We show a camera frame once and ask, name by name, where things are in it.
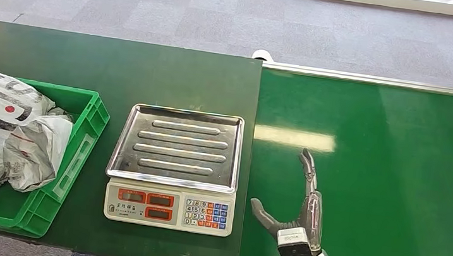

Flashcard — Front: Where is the white mailer bag black print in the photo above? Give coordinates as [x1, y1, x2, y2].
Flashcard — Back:
[0, 72, 59, 207]

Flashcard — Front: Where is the silver conveyor side rail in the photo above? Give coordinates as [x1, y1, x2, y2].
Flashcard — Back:
[260, 60, 453, 97]

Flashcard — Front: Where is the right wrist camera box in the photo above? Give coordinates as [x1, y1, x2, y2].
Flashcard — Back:
[275, 225, 312, 252]

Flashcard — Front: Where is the dark green table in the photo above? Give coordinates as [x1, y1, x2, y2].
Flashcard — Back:
[0, 21, 265, 256]

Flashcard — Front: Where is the green plastic crate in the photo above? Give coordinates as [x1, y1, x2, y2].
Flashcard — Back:
[0, 76, 114, 246]

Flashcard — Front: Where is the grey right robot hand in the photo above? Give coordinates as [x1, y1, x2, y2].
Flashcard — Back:
[245, 143, 333, 253]

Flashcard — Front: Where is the white electronic weighing scale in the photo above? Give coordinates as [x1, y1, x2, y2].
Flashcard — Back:
[99, 101, 247, 239]

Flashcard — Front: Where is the bright green conveyor belt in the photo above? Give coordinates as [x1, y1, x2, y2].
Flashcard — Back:
[238, 66, 453, 256]

